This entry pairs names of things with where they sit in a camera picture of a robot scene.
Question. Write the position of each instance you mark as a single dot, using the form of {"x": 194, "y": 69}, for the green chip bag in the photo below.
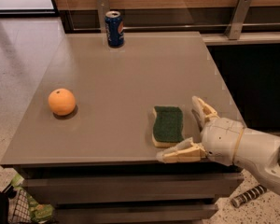
{"x": 39, "y": 213}

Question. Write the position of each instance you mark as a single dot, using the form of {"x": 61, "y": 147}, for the horizontal metal rail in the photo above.
{"x": 207, "y": 27}

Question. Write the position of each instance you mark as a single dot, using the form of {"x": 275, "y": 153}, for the blue pepsi can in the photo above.
{"x": 114, "y": 29}

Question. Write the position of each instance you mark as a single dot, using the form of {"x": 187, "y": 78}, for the black wire basket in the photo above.
{"x": 13, "y": 207}

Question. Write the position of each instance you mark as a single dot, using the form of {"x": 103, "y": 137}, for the grey drawer cabinet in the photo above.
{"x": 98, "y": 164}

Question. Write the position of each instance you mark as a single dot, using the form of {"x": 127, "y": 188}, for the black white striped tool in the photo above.
{"x": 249, "y": 195}

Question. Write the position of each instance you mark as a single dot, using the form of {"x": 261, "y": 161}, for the metal rail bracket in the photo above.
{"x": 102, "y": 7}
{"x": 236, "y": 24}

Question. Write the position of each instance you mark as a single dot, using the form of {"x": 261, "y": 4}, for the left metal rail bracket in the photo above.
{"x": 102, "y": 7}

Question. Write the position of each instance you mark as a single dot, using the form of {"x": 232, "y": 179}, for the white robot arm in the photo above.
{"x": 259, "y": 154}

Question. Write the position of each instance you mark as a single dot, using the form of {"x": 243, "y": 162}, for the orange fruit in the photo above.
{"x": 62, "y": 102}

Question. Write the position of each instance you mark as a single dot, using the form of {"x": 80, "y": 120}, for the right metal rail bracket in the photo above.
{"x": 236, "y": 24}

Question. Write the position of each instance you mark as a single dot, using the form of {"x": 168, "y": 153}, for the green and yellow sponge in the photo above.
{"x": 168, "y": 126}

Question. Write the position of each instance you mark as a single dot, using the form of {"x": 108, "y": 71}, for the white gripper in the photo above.
{"x": 221, "y": 139}

